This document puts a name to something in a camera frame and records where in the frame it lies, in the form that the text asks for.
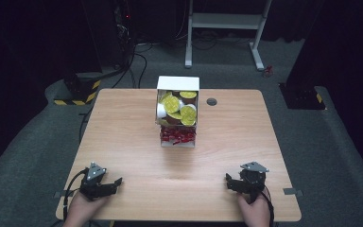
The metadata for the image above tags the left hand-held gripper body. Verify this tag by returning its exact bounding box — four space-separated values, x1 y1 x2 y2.
79 162 109 201

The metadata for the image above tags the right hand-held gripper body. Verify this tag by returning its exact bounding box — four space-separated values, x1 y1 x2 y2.
238 161 270 203

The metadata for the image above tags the person's left hand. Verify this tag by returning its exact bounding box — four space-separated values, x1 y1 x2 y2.
62 191 109 227

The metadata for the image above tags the person's right hand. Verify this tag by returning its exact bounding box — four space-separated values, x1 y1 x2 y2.
236 188 272 227

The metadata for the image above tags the black yellow striped stand base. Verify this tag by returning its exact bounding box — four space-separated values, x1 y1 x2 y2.
53 73 102 107

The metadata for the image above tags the pile of yellow-lidded capsules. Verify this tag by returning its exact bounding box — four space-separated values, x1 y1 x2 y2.
156 90 199 127

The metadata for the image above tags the white dispenser box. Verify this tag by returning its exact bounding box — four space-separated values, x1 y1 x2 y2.
155 75 200 148

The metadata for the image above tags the small red object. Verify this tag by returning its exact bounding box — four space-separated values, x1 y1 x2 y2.
263 64 274 79

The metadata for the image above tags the dark equipment rack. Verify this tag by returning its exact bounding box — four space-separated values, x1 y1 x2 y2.
112 0 137 69

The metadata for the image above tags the white metal stand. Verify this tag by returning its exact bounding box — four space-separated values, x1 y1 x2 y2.
184 0 274 72

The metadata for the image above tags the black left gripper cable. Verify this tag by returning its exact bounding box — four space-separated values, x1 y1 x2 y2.
62 167 90 221

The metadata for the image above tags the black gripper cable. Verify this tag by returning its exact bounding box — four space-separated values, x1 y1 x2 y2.
62 167 90 221
259 188 276 227

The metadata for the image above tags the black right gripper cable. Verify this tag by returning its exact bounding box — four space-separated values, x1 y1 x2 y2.
259 188 276 227

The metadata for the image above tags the black floor cable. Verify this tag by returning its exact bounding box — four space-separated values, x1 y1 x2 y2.
134 52 148 90

